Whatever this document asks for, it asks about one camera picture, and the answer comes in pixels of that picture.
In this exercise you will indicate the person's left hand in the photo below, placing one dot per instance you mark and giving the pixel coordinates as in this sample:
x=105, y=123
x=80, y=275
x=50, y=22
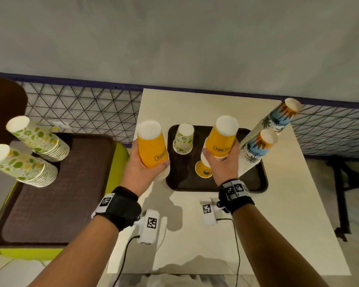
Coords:
x=137, y=176

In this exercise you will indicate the person's right forearm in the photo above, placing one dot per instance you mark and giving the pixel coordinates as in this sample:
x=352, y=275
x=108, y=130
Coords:
x=272, y=251

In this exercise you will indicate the dark brown tray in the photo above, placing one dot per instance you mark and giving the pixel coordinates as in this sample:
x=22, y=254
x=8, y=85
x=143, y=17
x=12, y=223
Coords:
x=62, y=191
x=182, y=176

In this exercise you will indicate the stack of green print cups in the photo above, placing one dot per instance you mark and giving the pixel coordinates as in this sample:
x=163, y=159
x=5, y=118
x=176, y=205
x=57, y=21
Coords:
x=39, y=137
x=18, y=165

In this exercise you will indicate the person's white clothing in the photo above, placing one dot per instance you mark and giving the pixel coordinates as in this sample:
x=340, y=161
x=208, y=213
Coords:
x=182, y=280

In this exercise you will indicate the stack of palm paper cups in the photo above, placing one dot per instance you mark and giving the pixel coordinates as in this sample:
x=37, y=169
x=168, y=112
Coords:
x=275, y=119
x=260, y=146

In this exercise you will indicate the black marker wristband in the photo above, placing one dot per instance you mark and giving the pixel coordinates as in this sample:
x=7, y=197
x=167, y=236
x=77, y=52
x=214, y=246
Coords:
x=119, y=207
x=234, y=194

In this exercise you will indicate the person's left forearm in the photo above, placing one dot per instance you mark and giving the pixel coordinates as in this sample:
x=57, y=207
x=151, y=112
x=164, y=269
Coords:
x=77, y=257

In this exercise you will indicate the green fruit print paper cup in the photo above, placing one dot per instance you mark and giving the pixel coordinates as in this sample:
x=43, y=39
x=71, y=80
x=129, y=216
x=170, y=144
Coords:
x=184, y=140

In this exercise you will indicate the yellow cartoon paper cup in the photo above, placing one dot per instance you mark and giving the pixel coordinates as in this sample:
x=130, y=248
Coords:
x=203, y=170

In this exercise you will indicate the person's right hand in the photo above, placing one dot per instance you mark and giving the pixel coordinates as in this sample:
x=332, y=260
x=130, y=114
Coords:
x=224, y=170

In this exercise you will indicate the white table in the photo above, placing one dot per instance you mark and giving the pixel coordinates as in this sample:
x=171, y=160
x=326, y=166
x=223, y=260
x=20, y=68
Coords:
x=197, y=107

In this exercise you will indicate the small white plastic object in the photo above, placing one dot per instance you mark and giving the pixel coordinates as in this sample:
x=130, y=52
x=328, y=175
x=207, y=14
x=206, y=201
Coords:
x=61, y=126

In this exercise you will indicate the black metal stand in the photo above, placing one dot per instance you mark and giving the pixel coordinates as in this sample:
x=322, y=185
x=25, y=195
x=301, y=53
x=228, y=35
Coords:
x=342, y=200

